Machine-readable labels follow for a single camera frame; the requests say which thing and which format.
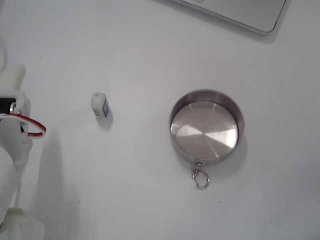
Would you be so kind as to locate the round metal bowl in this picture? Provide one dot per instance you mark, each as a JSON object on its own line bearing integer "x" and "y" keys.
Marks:
{"x": 205, "y": 132}

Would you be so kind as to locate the small white and blue box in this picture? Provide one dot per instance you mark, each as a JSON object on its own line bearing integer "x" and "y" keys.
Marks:
{"x": 98, "y": 105}

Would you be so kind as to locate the silver laptop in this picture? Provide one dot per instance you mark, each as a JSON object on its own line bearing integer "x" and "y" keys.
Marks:
{"x": 237, "y": 12}

